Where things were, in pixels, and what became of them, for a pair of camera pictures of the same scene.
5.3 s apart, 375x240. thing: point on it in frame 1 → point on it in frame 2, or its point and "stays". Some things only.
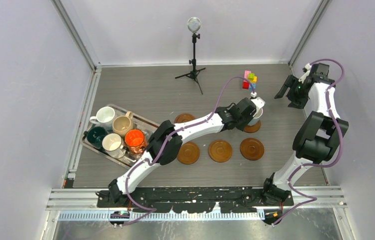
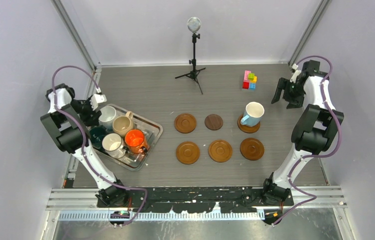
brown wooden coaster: (184, 117) stays
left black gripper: (241, 128) → (88, 119)
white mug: (104, 117) stays
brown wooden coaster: (188, 153) stays
